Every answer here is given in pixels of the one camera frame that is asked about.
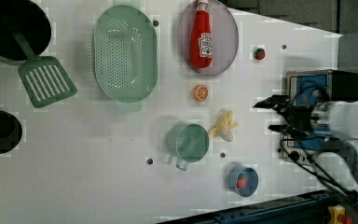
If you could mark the green slotted spatula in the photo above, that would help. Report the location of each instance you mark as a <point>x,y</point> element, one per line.
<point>43,77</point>

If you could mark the blue table frame rail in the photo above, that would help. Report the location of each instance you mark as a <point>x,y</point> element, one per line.
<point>307,208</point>

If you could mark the green measuring cup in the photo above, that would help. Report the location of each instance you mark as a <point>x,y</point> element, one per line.
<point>188,143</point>

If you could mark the large black pot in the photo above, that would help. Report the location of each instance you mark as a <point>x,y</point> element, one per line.
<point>28,19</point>

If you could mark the grey round plate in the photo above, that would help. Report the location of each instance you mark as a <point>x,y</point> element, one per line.
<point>225,37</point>

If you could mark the orange slice toy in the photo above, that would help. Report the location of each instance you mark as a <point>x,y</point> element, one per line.
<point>200,93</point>

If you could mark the yellow emergency stop box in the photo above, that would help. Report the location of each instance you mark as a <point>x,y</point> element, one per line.
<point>338,215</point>

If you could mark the green plastic colander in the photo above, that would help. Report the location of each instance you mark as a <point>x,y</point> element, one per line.
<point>125,48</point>

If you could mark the plush yellow banana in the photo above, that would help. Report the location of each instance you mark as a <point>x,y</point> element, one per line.
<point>223,126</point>

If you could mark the blue bowl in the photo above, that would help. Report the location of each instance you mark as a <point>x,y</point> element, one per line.
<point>251,175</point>

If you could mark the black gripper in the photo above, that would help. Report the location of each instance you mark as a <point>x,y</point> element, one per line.
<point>296,117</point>

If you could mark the loose strawberry toy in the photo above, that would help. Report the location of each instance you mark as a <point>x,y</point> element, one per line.
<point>260,54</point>

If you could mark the strawberry in blue bowl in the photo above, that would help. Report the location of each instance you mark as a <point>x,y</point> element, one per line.
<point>241,181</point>

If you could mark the red ketchup bottle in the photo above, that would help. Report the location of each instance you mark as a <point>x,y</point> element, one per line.
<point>201,44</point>

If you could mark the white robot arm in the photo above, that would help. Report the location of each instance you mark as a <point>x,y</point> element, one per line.
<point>335,124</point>

